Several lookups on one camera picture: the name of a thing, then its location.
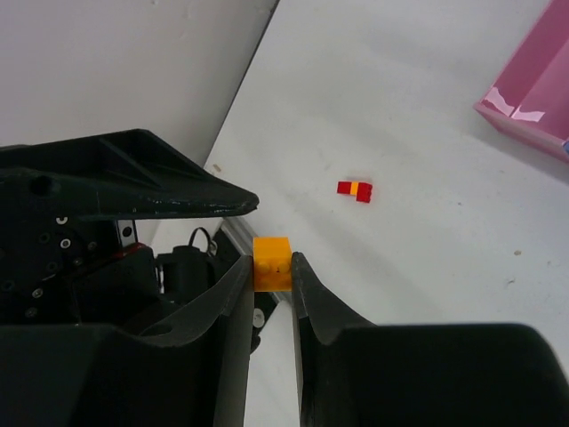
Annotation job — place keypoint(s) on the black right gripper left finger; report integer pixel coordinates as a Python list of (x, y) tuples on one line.
[(189, 369)]

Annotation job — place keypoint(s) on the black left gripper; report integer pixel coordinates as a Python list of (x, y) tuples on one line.
[(69, 249)]

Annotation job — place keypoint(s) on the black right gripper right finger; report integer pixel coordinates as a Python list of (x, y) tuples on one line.
[(351, 372)]

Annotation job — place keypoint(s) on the orange lego brick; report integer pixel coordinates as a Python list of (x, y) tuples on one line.
[(272, 264)]

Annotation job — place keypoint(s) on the red and orange lego stack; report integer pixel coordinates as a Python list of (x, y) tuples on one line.
[(361, 191)]

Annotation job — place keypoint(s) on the pink plastic bin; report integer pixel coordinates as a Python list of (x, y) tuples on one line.
[(528, 101)]

